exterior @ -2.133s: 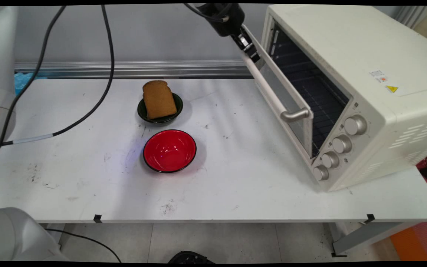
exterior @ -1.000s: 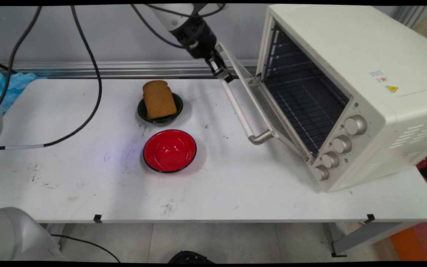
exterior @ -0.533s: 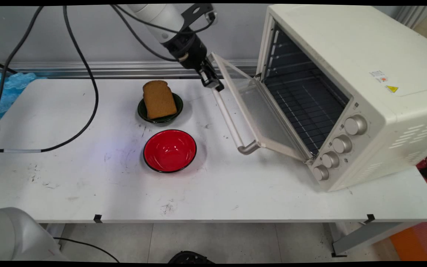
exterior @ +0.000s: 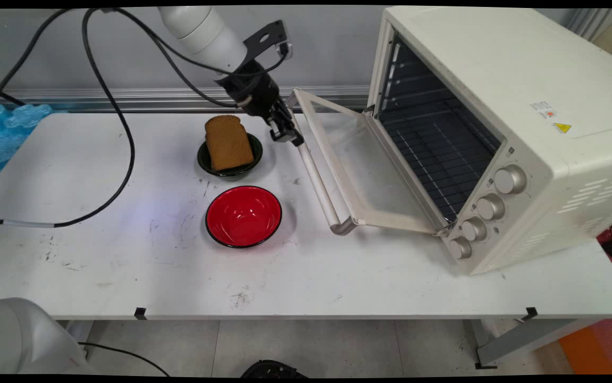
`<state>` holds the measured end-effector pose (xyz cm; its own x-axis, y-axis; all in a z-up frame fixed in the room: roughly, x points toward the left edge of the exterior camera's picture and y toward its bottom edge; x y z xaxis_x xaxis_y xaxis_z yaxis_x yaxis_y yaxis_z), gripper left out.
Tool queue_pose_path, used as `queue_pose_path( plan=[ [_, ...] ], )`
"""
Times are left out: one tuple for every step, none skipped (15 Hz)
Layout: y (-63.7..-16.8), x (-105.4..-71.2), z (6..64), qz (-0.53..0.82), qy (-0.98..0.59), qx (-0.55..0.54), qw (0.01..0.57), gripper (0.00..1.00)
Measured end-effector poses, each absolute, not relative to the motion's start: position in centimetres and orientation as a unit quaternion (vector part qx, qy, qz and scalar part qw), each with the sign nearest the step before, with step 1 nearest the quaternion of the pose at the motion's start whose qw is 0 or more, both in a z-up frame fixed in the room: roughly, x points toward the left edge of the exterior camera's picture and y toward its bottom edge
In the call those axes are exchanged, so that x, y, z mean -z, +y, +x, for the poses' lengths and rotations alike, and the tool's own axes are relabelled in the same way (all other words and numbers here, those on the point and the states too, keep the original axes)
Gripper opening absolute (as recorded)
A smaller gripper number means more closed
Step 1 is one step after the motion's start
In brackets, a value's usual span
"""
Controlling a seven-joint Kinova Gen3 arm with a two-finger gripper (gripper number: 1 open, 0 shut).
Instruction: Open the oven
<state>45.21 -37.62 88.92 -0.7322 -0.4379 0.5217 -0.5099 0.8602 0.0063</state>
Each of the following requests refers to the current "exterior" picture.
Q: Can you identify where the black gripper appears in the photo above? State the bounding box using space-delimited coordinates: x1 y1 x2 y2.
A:
215 59 305 147

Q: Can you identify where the brown bread slice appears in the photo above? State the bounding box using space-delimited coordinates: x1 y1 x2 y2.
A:
204 114 256 172

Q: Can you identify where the oven glass door with handle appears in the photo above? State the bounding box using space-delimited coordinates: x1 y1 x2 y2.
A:
284 88 452 237

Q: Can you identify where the dark green bowl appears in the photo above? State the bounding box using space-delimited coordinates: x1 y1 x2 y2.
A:
197 132 264 178

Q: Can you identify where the red bowl with black rim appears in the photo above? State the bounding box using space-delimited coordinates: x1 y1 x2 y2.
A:
205 185 283 249

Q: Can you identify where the metal oven rack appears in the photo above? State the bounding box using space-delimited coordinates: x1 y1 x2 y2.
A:
384 98 501 222

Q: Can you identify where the silver oven knob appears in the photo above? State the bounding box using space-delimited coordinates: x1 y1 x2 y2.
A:
477 193 506 221
448 236 473 260
494 165 527 195
461 217 488 242

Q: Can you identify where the cream toaster oven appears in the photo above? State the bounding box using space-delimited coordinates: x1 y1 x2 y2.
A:
365 6 612 276

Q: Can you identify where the black round object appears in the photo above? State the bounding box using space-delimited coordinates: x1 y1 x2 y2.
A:
240 360 309 378

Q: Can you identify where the white label sticker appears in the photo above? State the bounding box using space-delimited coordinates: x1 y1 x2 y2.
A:
530 100 557 119

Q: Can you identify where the blue plastic packaging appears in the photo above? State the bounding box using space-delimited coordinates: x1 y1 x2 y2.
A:
0 103 54 177

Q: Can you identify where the grey table leg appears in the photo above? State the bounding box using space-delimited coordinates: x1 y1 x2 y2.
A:
471 318 599 370

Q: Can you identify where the grey pleated curtain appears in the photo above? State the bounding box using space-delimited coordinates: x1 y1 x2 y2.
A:
566 8 612 40

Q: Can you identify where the orange box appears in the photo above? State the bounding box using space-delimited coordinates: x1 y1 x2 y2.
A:
558 324 612 376

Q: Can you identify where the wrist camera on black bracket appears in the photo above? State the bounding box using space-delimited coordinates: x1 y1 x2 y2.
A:
241 20 294 60

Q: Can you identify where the thin black camera cable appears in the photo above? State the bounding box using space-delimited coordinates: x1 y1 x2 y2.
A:
114 8 290 108

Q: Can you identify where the aluminium rail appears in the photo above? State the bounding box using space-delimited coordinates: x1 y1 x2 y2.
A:
0 85 373 114

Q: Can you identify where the thick black cable white sleeve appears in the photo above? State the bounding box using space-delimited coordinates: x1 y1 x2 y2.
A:
0 7 136 229

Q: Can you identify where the black floor cable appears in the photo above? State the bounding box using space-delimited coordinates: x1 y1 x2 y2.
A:
78 342 171 377

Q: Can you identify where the black background cable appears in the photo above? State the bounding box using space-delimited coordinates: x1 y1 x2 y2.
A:
0 81 26 106

